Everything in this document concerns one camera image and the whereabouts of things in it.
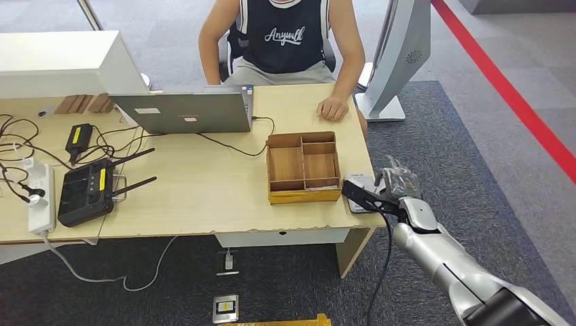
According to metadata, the person's left hand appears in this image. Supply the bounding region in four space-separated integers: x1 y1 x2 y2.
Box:
316 95 350 122

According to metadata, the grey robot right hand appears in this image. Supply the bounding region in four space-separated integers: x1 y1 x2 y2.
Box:
374 155 423 201

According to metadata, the wooden compartment organizer tray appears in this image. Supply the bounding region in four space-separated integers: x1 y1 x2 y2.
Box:
265 131 343 206

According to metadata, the person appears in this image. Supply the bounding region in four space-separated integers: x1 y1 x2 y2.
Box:
198 0 369 137

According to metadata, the round base pole stand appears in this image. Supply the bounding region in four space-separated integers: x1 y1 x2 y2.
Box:
357 62 374 91
75 0 151 90

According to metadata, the dark grey floor mat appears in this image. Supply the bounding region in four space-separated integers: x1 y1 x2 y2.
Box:
0 81 576 326

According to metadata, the silver kiosk screen stand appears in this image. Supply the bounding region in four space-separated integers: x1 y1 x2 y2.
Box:
354 0 433 122

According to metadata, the black office chair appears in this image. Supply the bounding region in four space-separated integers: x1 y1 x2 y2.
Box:
217 21 338 84

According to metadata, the red floor tape line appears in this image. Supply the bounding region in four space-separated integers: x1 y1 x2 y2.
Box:
431 0 576 185

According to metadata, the grey laptop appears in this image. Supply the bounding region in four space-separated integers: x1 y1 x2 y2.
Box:
109 84 255 135

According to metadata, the light wooden desk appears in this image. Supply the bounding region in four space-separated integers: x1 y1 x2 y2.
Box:
98 84 388 279
0 95 137 265

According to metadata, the yellow taped board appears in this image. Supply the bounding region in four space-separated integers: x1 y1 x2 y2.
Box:
218 313 331 326

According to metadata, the white floor plug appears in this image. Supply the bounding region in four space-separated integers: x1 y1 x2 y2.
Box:
215 249 240 276

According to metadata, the dark grey base block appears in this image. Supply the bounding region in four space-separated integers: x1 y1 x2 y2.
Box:
458 0 576 14

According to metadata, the silver floor socket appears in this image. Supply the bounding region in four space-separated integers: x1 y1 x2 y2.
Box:
212 294 240 325

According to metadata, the wooden slotted block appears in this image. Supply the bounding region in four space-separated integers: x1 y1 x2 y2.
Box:
88 93 115 114
54 94 94 115

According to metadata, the black power adapter yellow label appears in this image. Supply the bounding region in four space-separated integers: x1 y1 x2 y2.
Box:
65 124 94 166

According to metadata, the black remote controller with antennas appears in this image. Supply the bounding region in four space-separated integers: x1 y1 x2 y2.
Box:
57 147 158 228

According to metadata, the white counter box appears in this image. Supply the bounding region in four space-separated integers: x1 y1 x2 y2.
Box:
0 30 150 99

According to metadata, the black power plug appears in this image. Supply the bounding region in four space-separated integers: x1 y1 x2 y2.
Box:
18 182 47 199

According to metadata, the white power strip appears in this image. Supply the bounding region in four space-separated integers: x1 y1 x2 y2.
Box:
27 162 56 236

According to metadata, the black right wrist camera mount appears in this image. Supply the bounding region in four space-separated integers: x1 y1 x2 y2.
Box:
341 179 402 218

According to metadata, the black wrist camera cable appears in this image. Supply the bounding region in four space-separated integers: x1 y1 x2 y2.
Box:
365 211 393 326

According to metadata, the black laptop power cable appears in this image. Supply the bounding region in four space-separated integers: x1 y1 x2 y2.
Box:
196 115 276 158

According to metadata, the black adapter cable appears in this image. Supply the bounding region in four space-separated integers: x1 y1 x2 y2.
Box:
73 126 166 166

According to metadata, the thin black looped cable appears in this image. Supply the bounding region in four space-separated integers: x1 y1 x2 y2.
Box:
0 114 74 172

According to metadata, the white power strip cable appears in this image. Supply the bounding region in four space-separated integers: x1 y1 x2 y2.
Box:
42 234 179 293

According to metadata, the black plug cable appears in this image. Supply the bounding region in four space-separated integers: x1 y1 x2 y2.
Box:
0 166 29 204

